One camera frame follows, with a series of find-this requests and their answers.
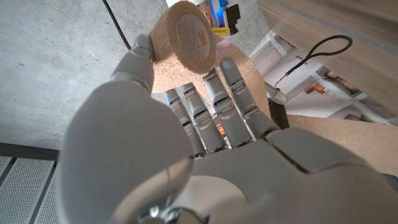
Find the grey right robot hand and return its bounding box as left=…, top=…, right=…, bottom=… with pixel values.
left=264, top=81, right=290, bottom=105

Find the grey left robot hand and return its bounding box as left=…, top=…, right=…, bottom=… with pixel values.
left=58, top=33, right=398, bottom=224

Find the black cylinder with lanyard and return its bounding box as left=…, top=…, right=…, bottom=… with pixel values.
left=269, top=34, right=354, bottom=130

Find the tan adhesive wrap roll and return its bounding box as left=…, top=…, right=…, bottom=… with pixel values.
left=148, top=0, right=398, bottom=177

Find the printed bookshelf backdrop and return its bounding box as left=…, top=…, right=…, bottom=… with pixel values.
left=248, top=29, right=398, bottom=125

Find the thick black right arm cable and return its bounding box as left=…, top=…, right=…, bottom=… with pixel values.
left=101, top=0, right=132, bottom=50

